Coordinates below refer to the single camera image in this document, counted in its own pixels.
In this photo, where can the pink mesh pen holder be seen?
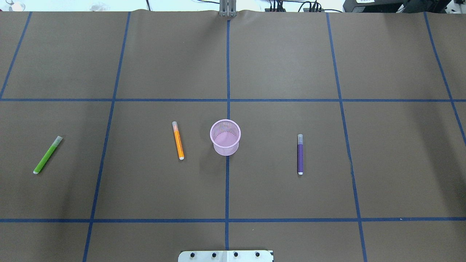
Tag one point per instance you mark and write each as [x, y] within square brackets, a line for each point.
[225, 135]

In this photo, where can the aluminium frame post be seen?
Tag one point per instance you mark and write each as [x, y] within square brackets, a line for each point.
[227, 8]

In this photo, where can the green marker pen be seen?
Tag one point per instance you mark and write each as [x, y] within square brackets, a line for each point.
[47, 155]

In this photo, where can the orange marker pen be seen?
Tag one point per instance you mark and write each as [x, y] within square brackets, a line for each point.
[178, 141]

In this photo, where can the purple marker pen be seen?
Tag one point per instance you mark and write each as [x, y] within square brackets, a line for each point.
[300, 155]

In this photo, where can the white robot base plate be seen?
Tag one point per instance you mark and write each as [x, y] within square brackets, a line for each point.
[227, 256]

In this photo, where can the black computer box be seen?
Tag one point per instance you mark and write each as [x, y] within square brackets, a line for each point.
[395, 6]

